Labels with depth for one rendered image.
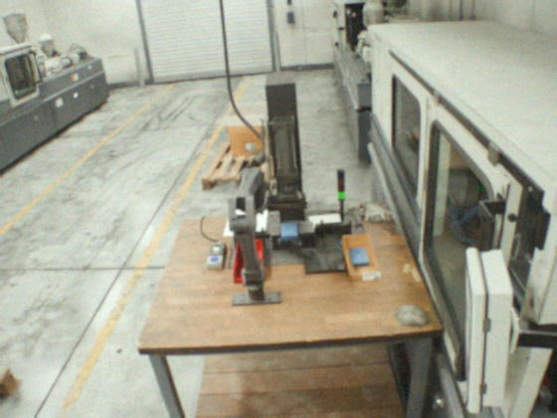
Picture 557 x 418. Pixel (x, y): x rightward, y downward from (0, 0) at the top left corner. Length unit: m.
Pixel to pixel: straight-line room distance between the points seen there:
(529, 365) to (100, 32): 11.71
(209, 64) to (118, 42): 2.36
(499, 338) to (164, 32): 10.96
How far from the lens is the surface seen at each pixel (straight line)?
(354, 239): 2.08
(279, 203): 2.00
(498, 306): 1.01
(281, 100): 1.93
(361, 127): 5.09
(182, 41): 11.43
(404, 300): 1.81
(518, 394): 1.31
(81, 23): 12.36
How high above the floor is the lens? 2.04
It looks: 27 degrees down
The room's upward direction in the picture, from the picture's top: 6 degrees counter-clockwise
